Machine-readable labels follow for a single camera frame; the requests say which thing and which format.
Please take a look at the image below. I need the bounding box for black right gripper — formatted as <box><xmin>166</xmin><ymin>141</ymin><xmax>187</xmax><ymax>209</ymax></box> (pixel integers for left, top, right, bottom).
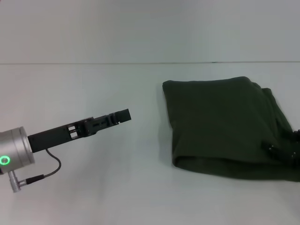
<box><xmin>261</xmin><ymin>128</ymin><xmax>300</xmax><ymax>167</ymax></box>

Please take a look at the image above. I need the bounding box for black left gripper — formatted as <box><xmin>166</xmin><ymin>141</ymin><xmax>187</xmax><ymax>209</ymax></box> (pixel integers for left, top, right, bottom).
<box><xmin>27</xmin><ymin>108</ymin><xmax>133</xmax><ymax>154</ymax></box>

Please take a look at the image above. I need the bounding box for left gripper cable with plug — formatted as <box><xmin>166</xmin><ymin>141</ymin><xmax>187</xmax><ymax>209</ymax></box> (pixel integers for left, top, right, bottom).
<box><xmin>8</xmin><ymin>148</ymin><xmax>62</xmax><ymax>194</ymax></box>

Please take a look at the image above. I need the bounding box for dark green t-shirt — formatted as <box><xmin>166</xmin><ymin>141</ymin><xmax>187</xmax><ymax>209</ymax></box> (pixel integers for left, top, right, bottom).
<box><xmin>162</xmin><ymin>76</ymin><xmax>300</xmax><ymax>183</ymax></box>

